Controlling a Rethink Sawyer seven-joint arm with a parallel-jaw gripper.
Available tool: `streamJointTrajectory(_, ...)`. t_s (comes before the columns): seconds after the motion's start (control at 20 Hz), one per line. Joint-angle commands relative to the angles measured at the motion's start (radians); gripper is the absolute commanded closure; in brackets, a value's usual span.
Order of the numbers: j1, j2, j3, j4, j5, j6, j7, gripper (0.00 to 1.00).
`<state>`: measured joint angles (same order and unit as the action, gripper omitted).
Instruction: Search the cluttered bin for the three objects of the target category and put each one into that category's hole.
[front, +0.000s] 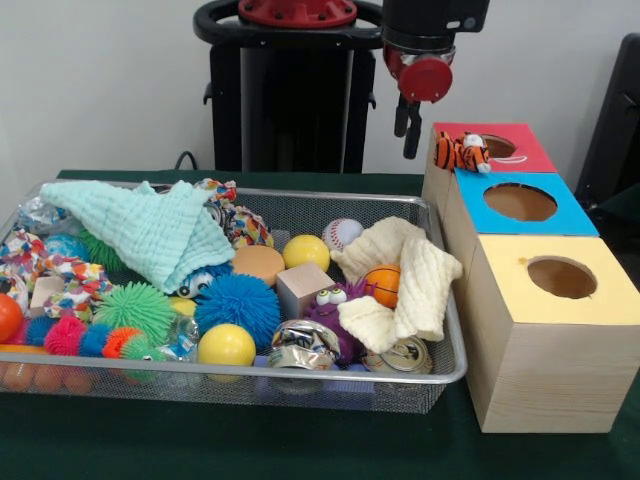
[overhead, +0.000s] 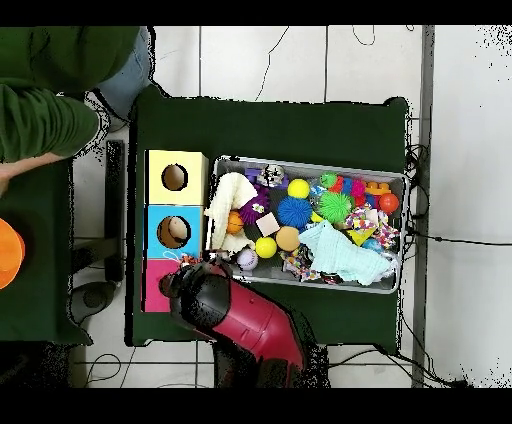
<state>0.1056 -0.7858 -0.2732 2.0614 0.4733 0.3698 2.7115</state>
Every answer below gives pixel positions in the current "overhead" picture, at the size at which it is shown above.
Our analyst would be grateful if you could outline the person's hand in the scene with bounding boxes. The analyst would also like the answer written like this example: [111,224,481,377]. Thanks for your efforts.
[0,161,26,198]

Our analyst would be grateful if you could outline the orange striped plush toy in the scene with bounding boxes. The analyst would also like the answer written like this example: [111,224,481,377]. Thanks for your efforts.
[161,250,202,269]

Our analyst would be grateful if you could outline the cream knit cloth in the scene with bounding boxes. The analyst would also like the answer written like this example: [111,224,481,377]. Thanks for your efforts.
[203,171,261,257]

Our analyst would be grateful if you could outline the light blue knit cloth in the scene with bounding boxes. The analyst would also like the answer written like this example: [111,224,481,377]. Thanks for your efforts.
[298,220,397,286]

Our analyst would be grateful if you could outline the wooden box with three holes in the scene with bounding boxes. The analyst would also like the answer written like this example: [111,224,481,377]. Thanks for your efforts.
[140,149,210,314]

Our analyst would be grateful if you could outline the clear mesh bin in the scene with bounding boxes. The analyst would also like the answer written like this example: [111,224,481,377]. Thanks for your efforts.
[203,155,408,296]

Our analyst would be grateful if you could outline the orange bowl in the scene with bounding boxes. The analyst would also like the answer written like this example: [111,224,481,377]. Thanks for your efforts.
[0,217,26,290]

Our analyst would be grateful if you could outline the green covered side table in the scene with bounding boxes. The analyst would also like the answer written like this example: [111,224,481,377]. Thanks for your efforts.
[0,157,93,346]

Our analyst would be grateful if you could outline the person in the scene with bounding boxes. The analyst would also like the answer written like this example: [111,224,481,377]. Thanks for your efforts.
[0,25,156,198]

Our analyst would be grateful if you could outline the black upright panel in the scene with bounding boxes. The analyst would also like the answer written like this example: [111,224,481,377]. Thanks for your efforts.
[104,139,126,283]

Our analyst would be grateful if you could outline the grey round base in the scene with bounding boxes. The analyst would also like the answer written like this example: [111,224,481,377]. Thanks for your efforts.
[69,279,118,325]

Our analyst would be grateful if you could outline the orange toy basketball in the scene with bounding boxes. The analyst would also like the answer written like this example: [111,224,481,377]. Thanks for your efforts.
[226,210,246,235]

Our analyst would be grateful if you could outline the purple spiky eyed toy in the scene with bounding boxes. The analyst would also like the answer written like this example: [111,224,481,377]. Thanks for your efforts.
[238,187,271,225]

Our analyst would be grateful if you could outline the white printed ball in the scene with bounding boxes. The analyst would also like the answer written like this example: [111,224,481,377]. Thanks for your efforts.
[235,248,260,271]

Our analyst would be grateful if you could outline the wooden cube block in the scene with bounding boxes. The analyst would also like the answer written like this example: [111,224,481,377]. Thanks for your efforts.
[255,212,282,238]

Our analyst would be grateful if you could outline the dark green table cloth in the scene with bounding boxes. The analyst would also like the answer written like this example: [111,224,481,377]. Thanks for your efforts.
[125,85,410,348]

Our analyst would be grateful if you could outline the yellow ball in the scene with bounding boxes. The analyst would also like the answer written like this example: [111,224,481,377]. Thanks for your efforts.
[286,177,311,200]
[254,236,278,260]

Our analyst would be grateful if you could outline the orange round sponge disc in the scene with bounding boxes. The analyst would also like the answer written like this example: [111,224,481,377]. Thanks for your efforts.
[274,225,301,252]

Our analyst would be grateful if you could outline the blue spiky eyed toy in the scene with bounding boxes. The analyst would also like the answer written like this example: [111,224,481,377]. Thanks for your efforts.
[276,195,314,230]

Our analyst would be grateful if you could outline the plain green spiky ball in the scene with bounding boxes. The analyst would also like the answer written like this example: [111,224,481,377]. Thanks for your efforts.
[318,190,354,224]

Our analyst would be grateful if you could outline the rainbow spiky caterpillar toy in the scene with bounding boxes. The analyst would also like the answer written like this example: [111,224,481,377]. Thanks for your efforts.
[319,171,381,209]

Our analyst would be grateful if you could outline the red orange ball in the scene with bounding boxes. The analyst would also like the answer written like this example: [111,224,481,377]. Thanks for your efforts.
[378,192,401,214]

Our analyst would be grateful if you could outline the black cable bundle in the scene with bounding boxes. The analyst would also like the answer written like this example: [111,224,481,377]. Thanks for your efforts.
[403,142,431,219]

